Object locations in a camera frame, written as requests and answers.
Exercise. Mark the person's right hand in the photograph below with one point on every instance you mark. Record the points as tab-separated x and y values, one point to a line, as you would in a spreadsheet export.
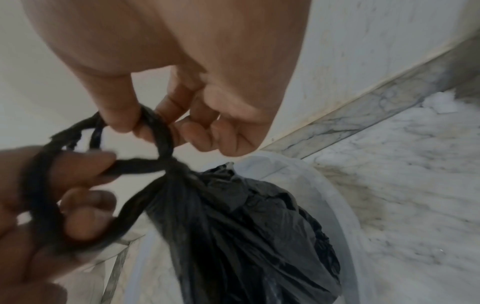
157	44

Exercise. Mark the person's left hand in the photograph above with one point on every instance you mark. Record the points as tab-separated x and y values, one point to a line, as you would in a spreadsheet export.
18	237

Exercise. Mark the black garbage bag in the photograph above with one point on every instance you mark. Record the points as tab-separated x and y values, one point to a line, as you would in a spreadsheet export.
232	228

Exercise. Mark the translucent white trash bin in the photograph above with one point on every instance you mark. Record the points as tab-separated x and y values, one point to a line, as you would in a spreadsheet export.
339	204

